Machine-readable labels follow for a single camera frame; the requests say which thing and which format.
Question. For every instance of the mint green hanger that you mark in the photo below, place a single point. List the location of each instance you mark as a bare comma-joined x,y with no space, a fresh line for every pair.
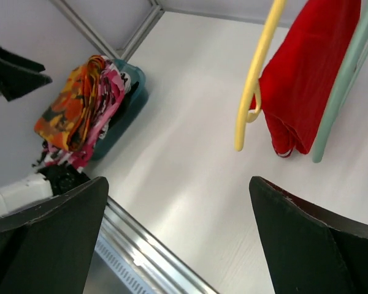
351,65

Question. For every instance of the red trousers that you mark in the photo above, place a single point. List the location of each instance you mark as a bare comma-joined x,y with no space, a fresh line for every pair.
297,81

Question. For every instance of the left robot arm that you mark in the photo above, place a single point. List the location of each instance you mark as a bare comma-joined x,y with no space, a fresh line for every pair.
39,185

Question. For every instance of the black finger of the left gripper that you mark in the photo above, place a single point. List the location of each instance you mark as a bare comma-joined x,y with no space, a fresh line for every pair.
17,81

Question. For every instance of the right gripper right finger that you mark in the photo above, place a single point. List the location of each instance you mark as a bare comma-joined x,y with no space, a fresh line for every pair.
308,249

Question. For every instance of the orange camouflage trousers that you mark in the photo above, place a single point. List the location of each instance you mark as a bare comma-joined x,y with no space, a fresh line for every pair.
66,122

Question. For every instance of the aluminium frame post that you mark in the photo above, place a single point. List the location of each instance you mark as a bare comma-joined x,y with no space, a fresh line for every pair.
115,28

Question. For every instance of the teal plastic bin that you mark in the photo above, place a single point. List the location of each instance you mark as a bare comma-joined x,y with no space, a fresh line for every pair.
128,110

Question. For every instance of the pink camouflage trousers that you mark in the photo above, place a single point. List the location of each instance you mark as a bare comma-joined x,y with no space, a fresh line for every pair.
111,92

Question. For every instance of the yellow hanger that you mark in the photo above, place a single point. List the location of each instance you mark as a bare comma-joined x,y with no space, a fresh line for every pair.
250,101

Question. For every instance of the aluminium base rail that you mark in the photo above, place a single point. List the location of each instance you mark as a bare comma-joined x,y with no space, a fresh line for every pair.
162,270

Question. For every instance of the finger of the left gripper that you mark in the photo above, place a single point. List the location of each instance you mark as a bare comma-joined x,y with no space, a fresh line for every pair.
20,61

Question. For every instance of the slotted cable duct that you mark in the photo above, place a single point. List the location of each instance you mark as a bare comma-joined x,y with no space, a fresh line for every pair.
130,281

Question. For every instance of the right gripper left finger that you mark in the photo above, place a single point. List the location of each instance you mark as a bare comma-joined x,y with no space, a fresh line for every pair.
48,247

